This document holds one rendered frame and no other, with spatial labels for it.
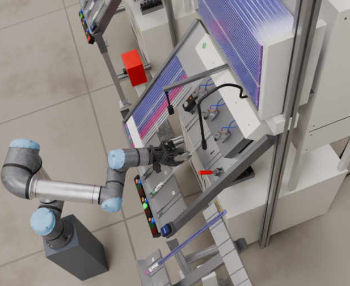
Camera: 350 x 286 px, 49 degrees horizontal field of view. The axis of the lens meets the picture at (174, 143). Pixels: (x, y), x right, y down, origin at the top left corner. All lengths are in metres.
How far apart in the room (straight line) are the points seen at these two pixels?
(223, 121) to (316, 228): 1.31
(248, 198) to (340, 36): 1.03
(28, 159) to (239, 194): 1.00
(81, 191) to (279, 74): 0.87
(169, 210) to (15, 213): 1.49
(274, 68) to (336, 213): 1.71
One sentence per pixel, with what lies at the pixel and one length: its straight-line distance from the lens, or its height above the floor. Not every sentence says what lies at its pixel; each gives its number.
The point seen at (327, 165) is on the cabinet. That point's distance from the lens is 2.09.
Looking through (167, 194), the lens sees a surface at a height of 0.80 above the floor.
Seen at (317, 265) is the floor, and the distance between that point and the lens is 2.54.
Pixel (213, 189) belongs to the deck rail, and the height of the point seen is 1.00.
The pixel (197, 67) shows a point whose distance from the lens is 1.74.
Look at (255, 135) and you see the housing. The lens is 1.38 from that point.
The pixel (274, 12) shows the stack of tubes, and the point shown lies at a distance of 1.17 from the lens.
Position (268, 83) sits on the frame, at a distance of 1.12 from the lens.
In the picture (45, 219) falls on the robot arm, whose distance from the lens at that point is 1.96.
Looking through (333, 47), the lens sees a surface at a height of 1.59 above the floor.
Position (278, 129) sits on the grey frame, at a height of 1.34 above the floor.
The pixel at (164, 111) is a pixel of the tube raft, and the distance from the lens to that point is 1.85.
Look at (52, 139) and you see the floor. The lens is 3.19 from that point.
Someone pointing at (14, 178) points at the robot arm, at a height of 1.18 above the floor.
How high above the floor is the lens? 2.42
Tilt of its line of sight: 57 degrees down
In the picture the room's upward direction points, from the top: 15 degrees counter-clockwise
